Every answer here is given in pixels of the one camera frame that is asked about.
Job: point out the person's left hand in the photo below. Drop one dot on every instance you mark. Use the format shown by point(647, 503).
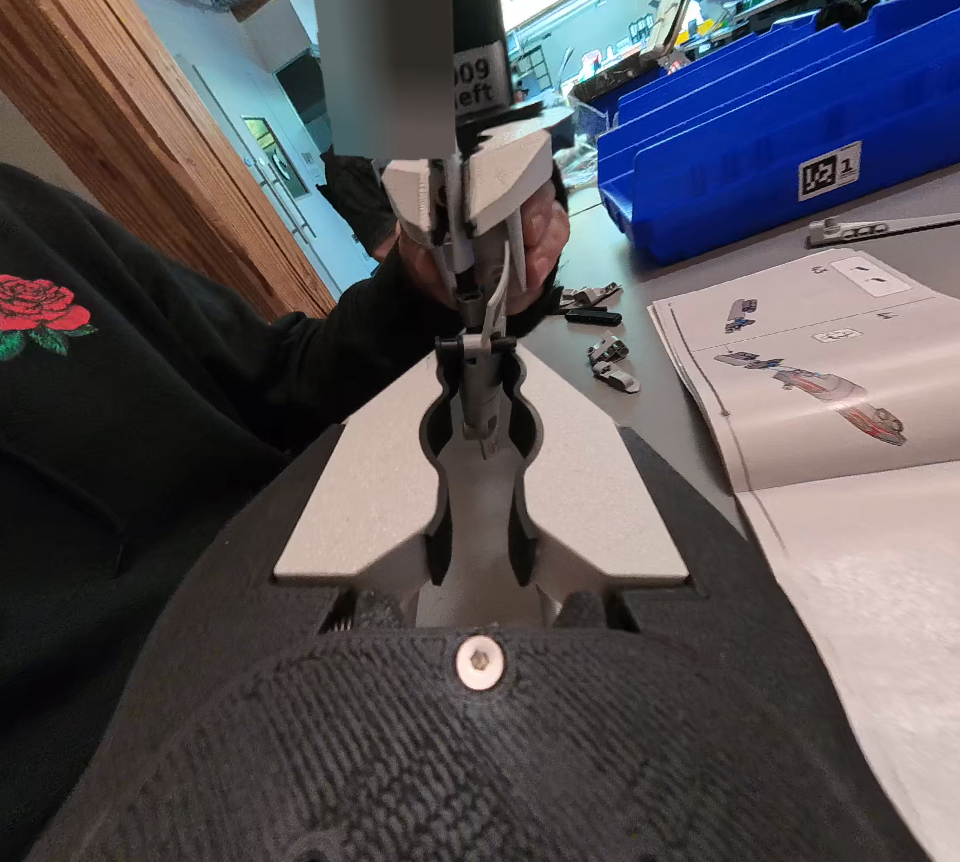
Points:
point(544, 239)

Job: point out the blue plastic storage bin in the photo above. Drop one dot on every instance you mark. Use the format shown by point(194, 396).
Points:
point(750, 63)

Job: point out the clear plastic bag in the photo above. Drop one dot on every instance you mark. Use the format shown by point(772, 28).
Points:
point(592, 156)

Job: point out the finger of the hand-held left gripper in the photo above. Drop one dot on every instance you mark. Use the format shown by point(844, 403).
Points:
point(412, 194)
point(510, 179)

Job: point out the long grey toy brick panel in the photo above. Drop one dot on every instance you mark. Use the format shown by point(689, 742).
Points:
point(862, 228)

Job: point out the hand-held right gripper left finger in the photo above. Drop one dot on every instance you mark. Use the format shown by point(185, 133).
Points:
point(360, 502)

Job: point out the grey desk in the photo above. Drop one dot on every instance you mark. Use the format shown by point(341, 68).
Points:
point(600, 239)

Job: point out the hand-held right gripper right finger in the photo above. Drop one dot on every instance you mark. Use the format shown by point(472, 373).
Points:
point(600, 502)

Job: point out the dark grey toy brick connector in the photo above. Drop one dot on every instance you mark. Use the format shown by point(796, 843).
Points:
point(471, 310)

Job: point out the small grey toy brick connector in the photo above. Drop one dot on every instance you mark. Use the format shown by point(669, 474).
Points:
point(607, 349)
point(616, 378)

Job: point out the grey toy brick panel assembly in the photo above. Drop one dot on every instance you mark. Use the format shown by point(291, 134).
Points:
point(480, 389)

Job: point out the wooden pillar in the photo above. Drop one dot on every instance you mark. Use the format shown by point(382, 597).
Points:
point(112, 89)

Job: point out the open instruction booklet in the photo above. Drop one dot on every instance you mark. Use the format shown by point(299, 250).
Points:
point(862, 577)

